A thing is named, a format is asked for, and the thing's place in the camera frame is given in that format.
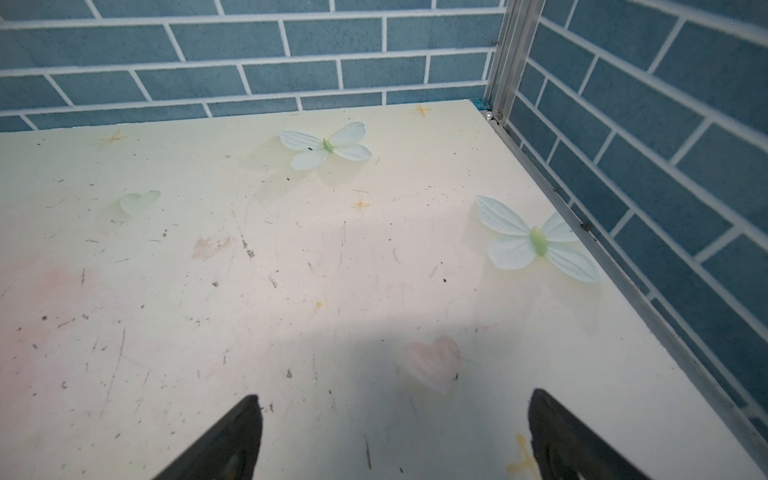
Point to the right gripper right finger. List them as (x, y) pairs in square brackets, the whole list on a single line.
[(566, 448)]

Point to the right aluminium corner post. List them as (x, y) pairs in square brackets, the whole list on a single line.
[(510, 56)]

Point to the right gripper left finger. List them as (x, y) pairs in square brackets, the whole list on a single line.
[(227, 450)]

